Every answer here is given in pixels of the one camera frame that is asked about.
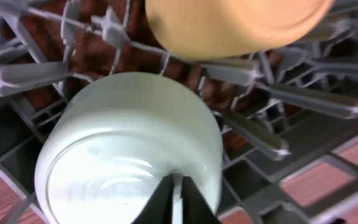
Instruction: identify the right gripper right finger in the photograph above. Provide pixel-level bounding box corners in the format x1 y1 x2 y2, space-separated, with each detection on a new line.
181 176 221 224

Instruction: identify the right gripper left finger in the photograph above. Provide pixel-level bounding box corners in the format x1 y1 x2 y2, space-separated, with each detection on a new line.
132 175 174 224

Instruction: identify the green plastic bowl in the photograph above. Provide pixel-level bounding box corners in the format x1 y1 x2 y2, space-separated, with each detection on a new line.
34 72 223 223

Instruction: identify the yellow plastic cup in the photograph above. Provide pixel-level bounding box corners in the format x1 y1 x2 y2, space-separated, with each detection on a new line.
145 0 334 60

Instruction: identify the grey dishwasher rack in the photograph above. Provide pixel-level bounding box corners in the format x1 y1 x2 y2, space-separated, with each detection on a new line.
0 1 358 223

